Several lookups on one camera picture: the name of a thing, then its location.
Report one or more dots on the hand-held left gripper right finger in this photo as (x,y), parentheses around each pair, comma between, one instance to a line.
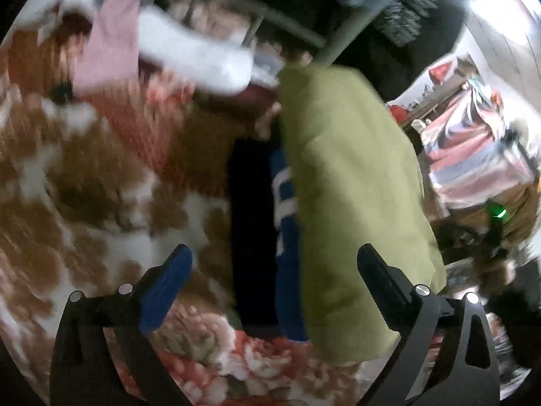
(380,287)

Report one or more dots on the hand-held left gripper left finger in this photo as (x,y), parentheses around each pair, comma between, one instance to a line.
(165,294)

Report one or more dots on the green garment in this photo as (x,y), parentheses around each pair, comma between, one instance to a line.
(351,198)

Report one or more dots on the striped pink and blue cloth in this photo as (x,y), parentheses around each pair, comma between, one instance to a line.
(469,160)

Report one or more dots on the blue garment with white print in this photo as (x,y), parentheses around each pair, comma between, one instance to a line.
(287,262)

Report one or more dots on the floral blanket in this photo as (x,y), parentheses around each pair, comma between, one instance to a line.
(84,203)

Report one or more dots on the black knit garment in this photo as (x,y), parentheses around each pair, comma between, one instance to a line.
(401,50)

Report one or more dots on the grey metal rack bar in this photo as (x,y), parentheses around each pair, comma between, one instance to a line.
(344,36)

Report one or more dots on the white cloth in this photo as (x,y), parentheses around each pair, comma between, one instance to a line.
(190,50)

